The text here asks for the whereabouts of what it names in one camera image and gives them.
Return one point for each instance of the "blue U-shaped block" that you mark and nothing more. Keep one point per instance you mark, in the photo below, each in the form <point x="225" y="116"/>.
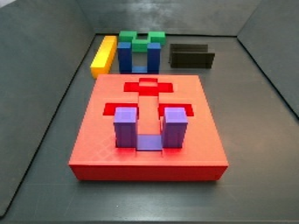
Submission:
<point x="125" y="59"/>

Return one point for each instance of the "red slotted board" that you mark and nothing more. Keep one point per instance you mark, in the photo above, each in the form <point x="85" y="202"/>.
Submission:
<point x="97" y="160"/>

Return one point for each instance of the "purple U-shaped block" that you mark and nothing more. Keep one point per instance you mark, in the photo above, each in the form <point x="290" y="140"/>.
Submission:
<point x="169" y="138"/>

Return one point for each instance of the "yellow long block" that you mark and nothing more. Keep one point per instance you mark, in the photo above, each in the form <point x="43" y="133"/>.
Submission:
<point x="104" y="56"/>

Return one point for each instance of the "green block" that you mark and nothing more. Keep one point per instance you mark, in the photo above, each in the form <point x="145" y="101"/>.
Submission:
<point x="140" y="43"/>

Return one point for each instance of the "black angle bracket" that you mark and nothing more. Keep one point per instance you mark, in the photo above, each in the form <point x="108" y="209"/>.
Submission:
<point x="189" y="56"/>

